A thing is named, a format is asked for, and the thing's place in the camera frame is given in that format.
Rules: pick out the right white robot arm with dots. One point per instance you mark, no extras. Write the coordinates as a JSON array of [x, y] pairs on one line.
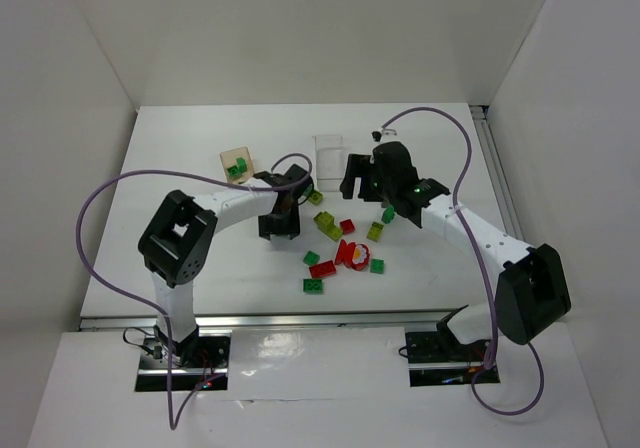
[[527, 286]]

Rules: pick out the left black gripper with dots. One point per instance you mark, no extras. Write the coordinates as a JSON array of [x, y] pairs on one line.
[[279, 224]]

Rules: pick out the lime stepped lego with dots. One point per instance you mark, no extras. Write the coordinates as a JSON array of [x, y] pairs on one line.
[[325, 222]]

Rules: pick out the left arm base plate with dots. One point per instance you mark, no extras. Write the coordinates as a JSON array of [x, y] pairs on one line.
[[208, 363]]

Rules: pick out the lime square lego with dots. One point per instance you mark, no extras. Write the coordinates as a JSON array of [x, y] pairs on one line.
[[315, 197]]

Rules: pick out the aluminium rail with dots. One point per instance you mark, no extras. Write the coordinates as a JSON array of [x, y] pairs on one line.
[[395, 317], [496, 171]]

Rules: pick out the clear plastic container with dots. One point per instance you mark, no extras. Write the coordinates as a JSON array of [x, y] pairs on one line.
[[330, 162]]

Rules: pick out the lime lego right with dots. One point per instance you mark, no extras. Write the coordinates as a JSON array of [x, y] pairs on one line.
[[375, 231]]

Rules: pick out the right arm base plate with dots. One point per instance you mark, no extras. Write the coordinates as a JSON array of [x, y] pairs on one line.
[[436, 359]]

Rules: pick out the aluminium rail right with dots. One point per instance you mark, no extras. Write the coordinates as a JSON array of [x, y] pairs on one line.
[[496, 171]]

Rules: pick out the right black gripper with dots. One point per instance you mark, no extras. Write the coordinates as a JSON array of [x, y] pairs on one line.
[[357, 174]]

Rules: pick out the red rectangular lego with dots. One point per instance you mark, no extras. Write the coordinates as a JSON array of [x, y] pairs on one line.
[[322, 270]]

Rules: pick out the small green lego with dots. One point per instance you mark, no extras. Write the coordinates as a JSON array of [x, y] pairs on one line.
[[311, 258]]

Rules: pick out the green flat lego front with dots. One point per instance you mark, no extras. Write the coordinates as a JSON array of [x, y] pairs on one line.
[[313, 286]]

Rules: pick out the aluminium rail front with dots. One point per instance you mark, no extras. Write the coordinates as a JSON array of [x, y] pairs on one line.
[[395, 317]]

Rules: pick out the red flower lego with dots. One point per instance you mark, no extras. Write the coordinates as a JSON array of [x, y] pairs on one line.
[[353, 255]]

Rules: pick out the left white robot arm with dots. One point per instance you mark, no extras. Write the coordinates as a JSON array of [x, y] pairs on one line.
[[176, 243]]

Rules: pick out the small red square lego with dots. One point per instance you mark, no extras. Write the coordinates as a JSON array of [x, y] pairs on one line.
[[347, 226]]

